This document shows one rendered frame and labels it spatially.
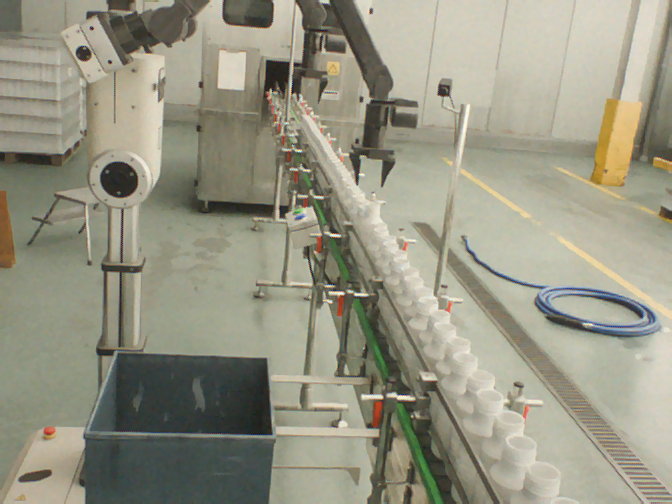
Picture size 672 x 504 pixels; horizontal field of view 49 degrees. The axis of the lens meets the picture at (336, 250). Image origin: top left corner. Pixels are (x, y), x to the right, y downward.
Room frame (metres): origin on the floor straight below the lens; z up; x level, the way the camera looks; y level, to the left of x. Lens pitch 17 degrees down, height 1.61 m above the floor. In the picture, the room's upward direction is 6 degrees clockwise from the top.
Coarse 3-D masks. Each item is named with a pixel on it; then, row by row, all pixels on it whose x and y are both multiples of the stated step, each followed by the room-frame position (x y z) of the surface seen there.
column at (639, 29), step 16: (640, 0) 9.89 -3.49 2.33; (656, 0) 9.69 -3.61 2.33; (640, 16) 9.67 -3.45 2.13; (640, 32) 9.67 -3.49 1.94; (624, 48) 9.88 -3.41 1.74; (640, 48) 9.68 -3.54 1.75; (624, 64) 9.89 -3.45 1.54; (640, 64) 9.69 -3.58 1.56; (624, 80) 9.67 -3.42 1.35; (640, 80) 9.69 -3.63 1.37; (624, 96) 9.67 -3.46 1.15
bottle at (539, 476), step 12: (528, 468) 0.72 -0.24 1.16; (540, 468) 0.74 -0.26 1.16; (552, 468) 0.73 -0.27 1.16; (528, 480) 0.72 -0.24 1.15; (540, 480) 0.71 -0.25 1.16; (552, 480) 0.71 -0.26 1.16; (516, 492) 0.74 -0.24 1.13; (528, 492) 0.71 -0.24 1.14; (540, 492) 0.71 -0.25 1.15; (552, 492) 0.71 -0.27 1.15
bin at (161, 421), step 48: (144, 384) 1.35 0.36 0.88; (192, 384) 1.37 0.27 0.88; (240, 384) 1.38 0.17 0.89; (336, 384) 1.35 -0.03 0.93; (96, 432) 1.05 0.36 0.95; (144, 432) 1.35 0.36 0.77; (192, 432) 1.37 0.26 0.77; (240, 432) 1.38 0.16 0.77; (288, 432) 1.14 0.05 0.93; (336, 432) 1.16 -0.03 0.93; (96, 480) 1.04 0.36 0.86; (144, 480) 1.06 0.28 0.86; (192, 480) 1.07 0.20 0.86; (240, 480) 1.08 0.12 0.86
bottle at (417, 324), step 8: (424, 304) 1.22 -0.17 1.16; (432, 304) 1.22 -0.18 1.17; (416, 312) 1.24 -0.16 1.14; (424, 312) 1.22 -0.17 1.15; (416, 320) 1.23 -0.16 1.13; (424, 320) 1.22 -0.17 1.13; (416, 328) 1.21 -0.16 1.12; (424, 328) 1.21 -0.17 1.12; (416, 336) 1.21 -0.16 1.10; (408, 344) 1.22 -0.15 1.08; (408, 352) 1.22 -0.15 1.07; (408, 360) 1.22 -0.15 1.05; (408, 368) 1.22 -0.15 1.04
